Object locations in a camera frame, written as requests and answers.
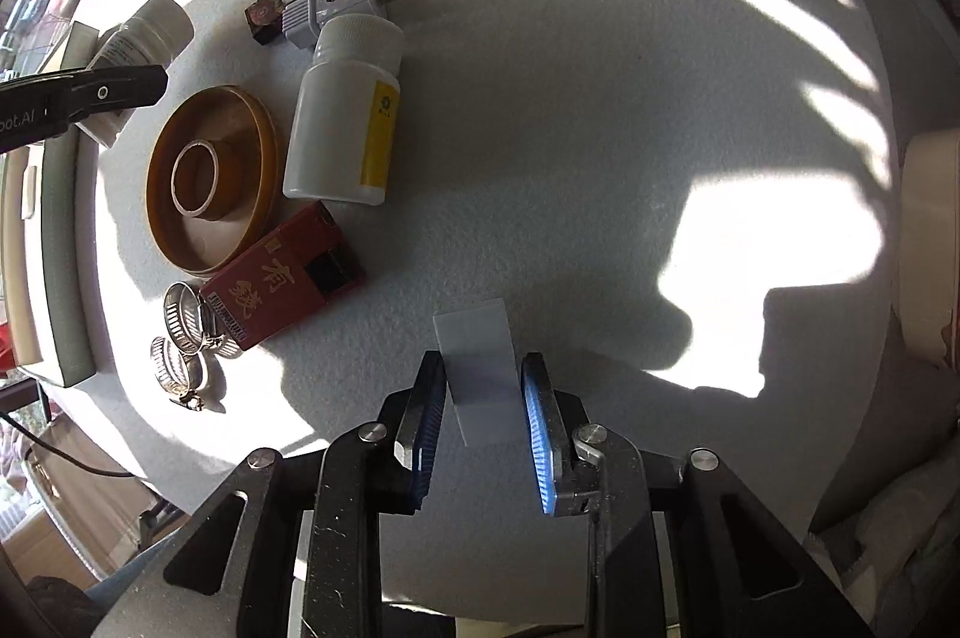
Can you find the white cloth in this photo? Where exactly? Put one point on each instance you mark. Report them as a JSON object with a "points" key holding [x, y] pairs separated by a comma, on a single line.
{"points": [[892, 503]]}

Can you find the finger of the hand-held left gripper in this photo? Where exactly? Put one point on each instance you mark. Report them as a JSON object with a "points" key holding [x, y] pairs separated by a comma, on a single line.
{"points": [[105, 90]]}

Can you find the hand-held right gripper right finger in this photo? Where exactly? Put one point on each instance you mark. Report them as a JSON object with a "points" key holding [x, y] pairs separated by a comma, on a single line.
{"points": [[536, 435]]}

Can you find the white bottle grey label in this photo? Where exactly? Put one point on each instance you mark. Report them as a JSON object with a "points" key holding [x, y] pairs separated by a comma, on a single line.
{"points": [[154, 26]]}

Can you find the white bottle yellow label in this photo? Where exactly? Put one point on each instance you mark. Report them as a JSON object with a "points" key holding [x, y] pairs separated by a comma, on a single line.
{"points": [[337, 120]]}

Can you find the red box gold characters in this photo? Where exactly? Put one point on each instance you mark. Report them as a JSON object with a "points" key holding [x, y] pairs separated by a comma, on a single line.
{"points": [[270, 285]]}

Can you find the white tray box grey rim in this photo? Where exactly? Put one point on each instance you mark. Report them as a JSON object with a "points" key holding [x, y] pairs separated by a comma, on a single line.
{"points": [[64, 248]]}

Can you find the grey plug adapter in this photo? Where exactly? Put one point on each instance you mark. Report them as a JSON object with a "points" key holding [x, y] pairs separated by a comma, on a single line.
{"points": [[337, 0]]}

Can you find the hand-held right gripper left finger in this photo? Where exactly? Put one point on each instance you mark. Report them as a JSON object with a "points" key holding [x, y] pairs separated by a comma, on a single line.
{"points": [[426, 435]]}

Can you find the brown round plastic dish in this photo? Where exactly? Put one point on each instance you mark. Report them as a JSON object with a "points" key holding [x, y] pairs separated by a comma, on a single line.
{"points": [[247, 158]]}

